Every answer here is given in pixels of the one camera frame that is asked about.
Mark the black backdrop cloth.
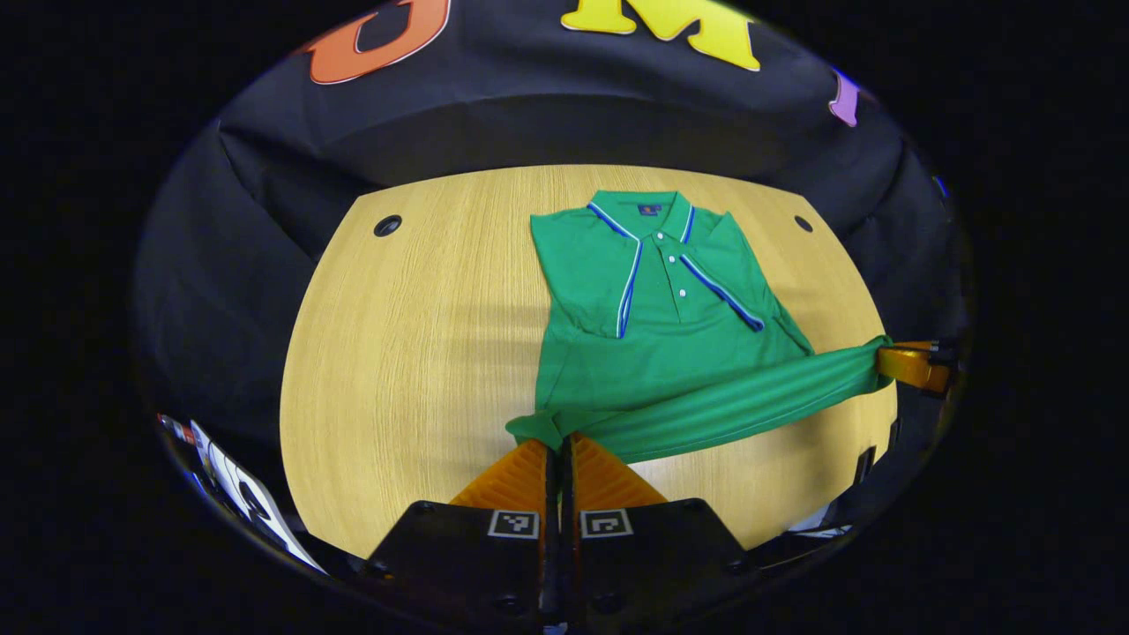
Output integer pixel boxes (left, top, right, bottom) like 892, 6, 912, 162
132, 0, 976, 512

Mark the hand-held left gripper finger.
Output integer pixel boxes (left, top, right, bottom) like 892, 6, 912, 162
360, 437, 563, 623
564, 432, 752, 623

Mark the green T-shirt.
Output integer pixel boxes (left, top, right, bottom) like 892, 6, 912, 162
505, 189, 894, 465

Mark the white printed board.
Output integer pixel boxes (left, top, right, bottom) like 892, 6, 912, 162
157, 413, 329, 576

